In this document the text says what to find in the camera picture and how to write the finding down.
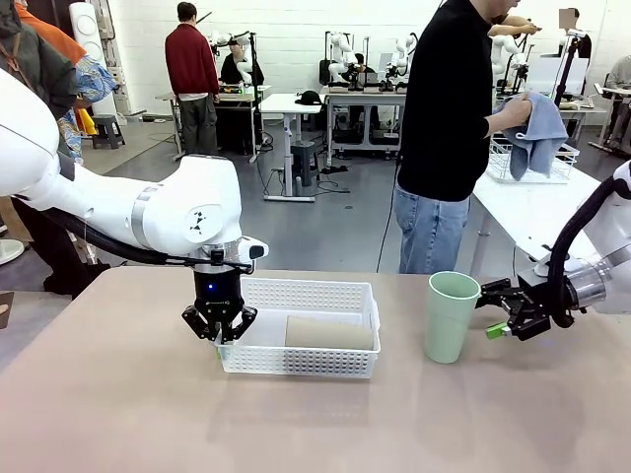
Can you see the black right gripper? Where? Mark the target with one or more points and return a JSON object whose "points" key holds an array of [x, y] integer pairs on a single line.
{"points": [[535, 315]]}

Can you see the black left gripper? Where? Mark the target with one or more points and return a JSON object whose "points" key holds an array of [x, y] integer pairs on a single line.
{"points": [[217, 290]]}

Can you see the mint green cup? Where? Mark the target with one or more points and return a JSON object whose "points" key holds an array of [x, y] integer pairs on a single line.
{"points": [[446, 325]]}

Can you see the white perforated plastic basket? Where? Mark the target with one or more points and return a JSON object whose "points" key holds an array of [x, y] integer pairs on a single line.
{"points": [[296, 364]]}

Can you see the blue towel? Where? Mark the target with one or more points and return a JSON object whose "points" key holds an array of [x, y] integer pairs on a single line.
{"points": [[537, 133]]}

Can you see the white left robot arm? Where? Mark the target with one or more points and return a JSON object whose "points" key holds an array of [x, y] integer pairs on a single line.
{"points": [[98, 197]]}

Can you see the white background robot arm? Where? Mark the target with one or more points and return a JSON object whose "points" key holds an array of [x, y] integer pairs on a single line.
{"points": [[404, 49], [342, 49]]}

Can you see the person's right forearm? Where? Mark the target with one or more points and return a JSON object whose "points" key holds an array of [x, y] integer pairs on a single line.
{"points": [[494, 123]]}

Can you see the person's right hand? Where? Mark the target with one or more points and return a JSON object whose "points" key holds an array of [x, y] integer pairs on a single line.
{"points": [[515, 112]]}

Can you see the white side table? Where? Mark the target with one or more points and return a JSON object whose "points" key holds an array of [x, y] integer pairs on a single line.
{"points": [[532, 212]]}

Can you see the grey plastic stool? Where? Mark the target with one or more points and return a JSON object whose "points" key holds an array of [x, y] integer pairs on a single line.
{"points": [[303, 157], [108, 130]]}

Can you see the brown board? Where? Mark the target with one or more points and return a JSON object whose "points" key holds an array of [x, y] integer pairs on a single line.
{"points": [[6, 310]]}

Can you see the person in black sweater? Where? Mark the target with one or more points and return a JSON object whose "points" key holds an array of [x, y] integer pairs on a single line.
{"points": [[443, 98]]}

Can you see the wooden background table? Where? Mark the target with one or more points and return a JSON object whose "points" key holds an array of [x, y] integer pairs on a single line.
{"points": [[236, 96]]}

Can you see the white standing desk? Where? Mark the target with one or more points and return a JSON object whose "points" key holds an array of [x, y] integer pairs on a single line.
{"points": [[283, 102]]}

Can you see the black cap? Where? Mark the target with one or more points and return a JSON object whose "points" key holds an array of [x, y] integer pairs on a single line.
{"points": [[309, 97]]}

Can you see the white robot workbench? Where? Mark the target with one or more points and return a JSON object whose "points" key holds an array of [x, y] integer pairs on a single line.
{"points": [[365, 98]]}

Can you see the seated person in black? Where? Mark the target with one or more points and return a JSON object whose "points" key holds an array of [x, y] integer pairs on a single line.
{"points": [[234, 69]]}

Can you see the black tripod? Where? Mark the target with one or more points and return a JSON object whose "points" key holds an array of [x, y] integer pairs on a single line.
{"points": [[569, 64]]}

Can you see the person in red sweater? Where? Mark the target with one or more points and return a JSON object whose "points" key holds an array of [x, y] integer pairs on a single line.
{"points": [[189, 59]]}

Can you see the person with face mask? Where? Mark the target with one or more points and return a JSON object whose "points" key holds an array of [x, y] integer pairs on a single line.
{"points": [[620, 74]]}

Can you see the blue patterned shirt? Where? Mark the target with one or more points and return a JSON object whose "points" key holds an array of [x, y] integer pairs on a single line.
{"points": [[93, 74]]}

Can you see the person in black jacket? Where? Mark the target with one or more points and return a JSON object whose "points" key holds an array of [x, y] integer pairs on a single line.
{"points": [[581, 44]]}

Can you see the person in grey vest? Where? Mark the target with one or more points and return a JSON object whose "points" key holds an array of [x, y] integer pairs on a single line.
{"points": [[44, 74]]}

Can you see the white tower appliance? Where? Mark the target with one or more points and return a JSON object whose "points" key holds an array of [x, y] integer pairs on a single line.
{"points": [[91, 39]]}

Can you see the mannequin in orange clothes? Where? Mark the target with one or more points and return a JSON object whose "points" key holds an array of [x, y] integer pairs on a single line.
{"points": [[49, 34]]}

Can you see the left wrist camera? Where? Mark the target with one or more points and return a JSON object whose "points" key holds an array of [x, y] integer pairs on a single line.
{"points": [[256, 250]]}

